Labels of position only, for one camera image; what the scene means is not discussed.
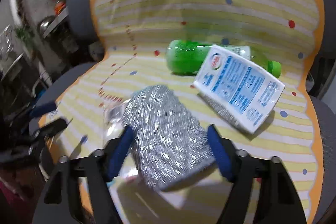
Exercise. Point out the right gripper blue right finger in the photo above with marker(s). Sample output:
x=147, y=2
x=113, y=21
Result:
x=221, y=156

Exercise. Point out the silver steel wool scrubber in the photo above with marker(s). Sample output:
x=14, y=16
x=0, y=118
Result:
x=170, y=145

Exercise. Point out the clear plastic zip bag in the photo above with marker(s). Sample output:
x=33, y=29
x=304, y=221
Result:
x=129, y=176

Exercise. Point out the green plastic bottle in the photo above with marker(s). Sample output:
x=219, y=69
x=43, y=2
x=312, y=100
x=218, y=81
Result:
x=185, y=57

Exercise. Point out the kitchen shelf with condiments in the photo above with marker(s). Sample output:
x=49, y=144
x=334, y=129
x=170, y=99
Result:
x=44, y=35

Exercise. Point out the grey office chair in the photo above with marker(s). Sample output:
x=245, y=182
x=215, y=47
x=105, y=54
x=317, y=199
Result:
x=82, y=26

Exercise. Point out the yellow striped dotted cloth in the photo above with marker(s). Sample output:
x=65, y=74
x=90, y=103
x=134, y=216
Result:
x=277, y=172

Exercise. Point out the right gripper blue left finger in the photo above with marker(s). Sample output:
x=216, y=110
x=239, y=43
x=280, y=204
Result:
x=117, y=151

